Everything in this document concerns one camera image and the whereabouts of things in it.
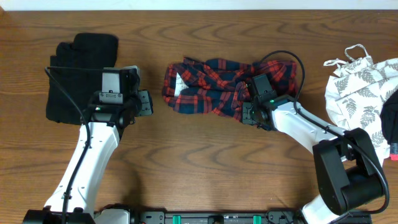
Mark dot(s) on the white fern print cloth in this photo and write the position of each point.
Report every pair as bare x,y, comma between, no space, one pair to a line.
355,95

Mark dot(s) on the black folded garment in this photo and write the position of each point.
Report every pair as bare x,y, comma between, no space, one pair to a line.
77,67

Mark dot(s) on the dark navy garment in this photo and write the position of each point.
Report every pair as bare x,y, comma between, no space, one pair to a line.
389,119

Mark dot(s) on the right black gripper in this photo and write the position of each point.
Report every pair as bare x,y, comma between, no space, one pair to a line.
246,119

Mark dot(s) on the red object at edge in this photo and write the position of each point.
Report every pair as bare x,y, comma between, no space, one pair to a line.
394,151

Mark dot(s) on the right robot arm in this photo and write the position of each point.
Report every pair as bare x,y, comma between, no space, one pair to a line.
348,170

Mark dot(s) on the red navy plaid shirt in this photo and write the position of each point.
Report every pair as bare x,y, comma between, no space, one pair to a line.
219,86

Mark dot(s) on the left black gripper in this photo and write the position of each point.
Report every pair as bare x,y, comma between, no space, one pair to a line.
145,99

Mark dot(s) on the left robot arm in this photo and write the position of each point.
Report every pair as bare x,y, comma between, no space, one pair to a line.
109,112

